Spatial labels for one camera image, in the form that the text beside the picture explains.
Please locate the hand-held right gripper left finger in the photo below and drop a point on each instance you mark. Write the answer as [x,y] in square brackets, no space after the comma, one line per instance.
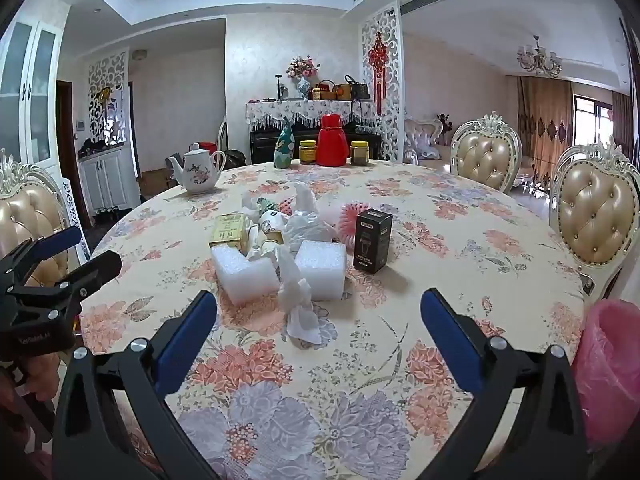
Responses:
[187,337]

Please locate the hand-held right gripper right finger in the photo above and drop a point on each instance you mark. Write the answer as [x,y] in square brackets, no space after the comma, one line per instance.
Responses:
[450,337]

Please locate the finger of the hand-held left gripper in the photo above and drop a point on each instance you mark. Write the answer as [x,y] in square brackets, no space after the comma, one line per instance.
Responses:
[55,243]
[100,266]

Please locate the white foam block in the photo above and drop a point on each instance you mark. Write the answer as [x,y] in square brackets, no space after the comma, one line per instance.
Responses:
[242,275]
[322,270]

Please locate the yellow-green carton box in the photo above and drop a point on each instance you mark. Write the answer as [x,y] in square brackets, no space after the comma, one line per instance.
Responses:
[227,231]

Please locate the white plastic wrap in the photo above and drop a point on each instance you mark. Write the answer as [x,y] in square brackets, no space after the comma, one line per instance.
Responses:
[300,305]

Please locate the black carton box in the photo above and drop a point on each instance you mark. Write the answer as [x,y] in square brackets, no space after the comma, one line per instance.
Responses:
[372,242]

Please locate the small gold carton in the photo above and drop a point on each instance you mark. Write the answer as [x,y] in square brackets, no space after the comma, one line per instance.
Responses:
[275,240]

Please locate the white paper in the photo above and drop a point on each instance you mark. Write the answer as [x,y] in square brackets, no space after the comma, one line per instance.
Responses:
[251,210]

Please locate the green printed white wrapper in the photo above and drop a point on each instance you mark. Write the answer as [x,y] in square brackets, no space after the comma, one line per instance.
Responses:
[270,212]

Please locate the pink plastic bin bag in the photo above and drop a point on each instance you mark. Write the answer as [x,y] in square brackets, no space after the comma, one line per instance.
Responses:
[612,360]

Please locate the person's left hand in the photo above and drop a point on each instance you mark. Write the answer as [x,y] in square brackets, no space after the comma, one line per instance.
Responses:
[46,375]

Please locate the white blue patterned board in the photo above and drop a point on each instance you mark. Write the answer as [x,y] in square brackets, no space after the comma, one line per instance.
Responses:
[75,220]

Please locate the gold tufted dining chair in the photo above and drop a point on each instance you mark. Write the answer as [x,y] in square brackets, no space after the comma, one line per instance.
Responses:
[485,157]
[25,220]
[595,215]

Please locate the floral tablecloth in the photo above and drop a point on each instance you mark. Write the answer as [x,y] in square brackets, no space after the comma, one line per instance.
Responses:
[450,260]

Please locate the low white cabinet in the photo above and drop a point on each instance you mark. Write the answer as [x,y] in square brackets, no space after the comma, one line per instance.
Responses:
[107,175]

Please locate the dark cloth pile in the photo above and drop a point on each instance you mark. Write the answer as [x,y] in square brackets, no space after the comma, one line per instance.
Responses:
[97,146]

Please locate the white floral teapot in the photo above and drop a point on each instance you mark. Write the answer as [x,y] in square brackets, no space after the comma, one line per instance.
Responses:
[197,175]

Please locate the white glass-door cabinet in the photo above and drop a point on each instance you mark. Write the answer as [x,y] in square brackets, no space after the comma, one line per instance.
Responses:
[30,90]

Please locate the red bag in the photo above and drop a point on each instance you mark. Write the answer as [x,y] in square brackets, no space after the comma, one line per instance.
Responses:
[206,146]

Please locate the dark bag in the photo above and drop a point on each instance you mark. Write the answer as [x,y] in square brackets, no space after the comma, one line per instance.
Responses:
[234,159]

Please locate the dark upright piano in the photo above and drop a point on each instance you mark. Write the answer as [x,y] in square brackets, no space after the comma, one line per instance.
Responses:
[262,147]

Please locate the white carved sofa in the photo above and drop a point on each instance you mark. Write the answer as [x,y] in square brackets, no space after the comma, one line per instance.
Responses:
[422,137]

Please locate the yellow-lidded glass jar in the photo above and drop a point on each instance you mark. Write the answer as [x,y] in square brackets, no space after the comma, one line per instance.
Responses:
[308,154]
[359,155]

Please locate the green floral bottle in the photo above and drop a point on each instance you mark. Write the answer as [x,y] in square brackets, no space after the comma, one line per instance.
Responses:
[285,147]

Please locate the dark red flower arrangement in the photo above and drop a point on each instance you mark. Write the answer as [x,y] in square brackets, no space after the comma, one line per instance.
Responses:
[444,122]

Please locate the red thermos jug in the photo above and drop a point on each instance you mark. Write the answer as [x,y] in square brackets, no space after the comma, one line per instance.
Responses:
[332,142]

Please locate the white lace piano cover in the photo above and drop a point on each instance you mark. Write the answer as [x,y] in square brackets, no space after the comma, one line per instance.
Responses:
[270,111]

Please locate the tan patterned curtain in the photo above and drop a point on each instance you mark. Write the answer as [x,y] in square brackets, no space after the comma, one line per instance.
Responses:
[542,125]

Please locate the tall white lattice screen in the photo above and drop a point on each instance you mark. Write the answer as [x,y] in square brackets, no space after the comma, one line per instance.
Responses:
[392,110]

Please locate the small black stand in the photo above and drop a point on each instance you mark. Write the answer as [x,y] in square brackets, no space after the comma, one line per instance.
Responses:
[276,89]

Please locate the window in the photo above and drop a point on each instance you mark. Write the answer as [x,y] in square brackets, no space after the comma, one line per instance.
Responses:
[592,120]

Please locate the dark leather handbag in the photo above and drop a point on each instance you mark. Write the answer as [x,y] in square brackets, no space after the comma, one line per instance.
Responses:
[357,89]

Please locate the orange handbag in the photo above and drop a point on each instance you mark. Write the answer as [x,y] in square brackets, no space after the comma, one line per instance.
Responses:
[342,92]

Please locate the dark brown curtain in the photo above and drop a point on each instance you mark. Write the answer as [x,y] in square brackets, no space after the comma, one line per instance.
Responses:
[622,125]

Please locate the red black basket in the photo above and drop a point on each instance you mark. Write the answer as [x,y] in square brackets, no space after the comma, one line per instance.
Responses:
[323,92]

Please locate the flower bouquet in vase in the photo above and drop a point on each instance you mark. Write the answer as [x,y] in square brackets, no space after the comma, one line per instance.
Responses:
[302,72]

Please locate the red knot hanging ornament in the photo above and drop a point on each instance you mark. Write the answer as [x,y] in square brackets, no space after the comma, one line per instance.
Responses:
[378,60]

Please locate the chandelier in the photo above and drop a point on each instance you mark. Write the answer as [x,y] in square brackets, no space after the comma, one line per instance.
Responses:
[539,60]

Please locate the white lattice wall panel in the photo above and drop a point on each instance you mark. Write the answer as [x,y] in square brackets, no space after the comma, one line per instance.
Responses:
[112,70]

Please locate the small grey wall fixture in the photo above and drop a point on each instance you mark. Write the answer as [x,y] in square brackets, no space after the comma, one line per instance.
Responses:
[141,53]

